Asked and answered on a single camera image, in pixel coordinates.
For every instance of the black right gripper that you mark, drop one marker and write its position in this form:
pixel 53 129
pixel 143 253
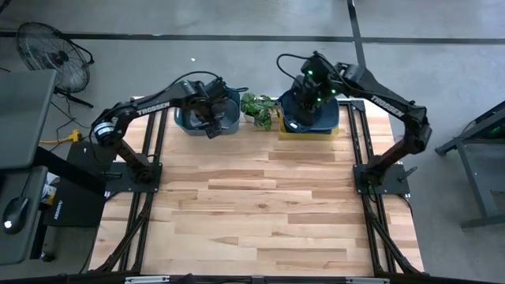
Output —
pixel 307 100

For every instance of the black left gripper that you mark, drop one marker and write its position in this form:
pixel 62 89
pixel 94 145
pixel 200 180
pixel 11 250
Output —
pixel 211 102

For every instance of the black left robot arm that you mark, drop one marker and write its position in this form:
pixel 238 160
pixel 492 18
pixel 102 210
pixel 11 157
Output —
pixel 152 108

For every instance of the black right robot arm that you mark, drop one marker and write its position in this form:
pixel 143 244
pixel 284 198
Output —
pixel 394 108

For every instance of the teal plastic bin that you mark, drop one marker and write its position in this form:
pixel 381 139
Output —
pixel 233 130

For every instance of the yellow plastic bin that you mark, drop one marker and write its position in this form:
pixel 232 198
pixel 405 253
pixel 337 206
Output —
pixel 307 136

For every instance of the white plant pot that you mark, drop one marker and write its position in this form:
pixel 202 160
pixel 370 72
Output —
pixel 248 117

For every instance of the green leafy plant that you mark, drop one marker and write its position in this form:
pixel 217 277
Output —
pixel 258 108

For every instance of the black floor fan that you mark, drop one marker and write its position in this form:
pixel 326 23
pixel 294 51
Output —
pixel 55 57

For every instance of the black Trossen box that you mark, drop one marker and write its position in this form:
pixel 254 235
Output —
pixel 79 209

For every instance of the grey metal side table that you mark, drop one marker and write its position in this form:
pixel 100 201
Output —
pixel 473 177

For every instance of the white yellow wipes pack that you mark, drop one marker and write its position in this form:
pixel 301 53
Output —
pixel 49 191

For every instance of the grey desk panel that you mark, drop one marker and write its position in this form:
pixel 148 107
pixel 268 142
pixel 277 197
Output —
pixel 23 118
pixel 19 244

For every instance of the black front beam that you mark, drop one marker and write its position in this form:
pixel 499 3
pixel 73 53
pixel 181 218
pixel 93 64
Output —
pixel 79 278

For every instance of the black computer mouse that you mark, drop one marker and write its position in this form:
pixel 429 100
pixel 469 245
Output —
pixel 16 215

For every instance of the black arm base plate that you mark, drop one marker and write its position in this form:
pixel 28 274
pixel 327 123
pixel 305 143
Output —
pixel 118 183
pixel 394 183

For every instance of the black aluminium table frame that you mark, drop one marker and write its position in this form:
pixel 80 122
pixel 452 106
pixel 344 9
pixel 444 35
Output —
pixel 367 209

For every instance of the silver bracket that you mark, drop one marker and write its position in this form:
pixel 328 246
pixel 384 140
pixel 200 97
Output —
pixel 146 279
pixel 367 281

